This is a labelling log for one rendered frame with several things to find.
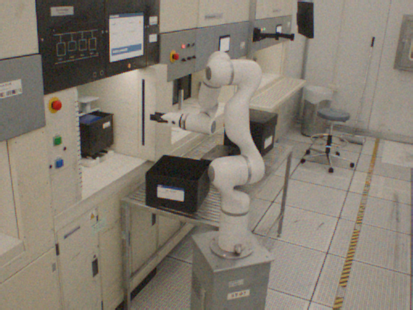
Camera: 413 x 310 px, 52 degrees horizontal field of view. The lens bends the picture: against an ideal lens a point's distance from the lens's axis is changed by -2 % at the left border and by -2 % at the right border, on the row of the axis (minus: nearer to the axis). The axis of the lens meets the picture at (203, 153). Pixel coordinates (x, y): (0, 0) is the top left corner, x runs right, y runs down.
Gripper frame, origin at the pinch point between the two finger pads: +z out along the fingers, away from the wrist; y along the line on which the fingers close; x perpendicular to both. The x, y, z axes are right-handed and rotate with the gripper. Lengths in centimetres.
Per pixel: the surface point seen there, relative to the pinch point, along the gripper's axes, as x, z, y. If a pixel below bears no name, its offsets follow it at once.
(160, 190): -33.7, -10.0, -12.5
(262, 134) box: -25, -35, 76
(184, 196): -34.6, -22.5, -10.4
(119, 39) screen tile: 37.5, 13.9, -10.5
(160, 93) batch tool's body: 6.7, 8.7, 19.6
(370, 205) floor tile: -119, -111, 207
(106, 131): -15.2, 33.7, 4.6
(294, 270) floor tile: -119, -69, 75
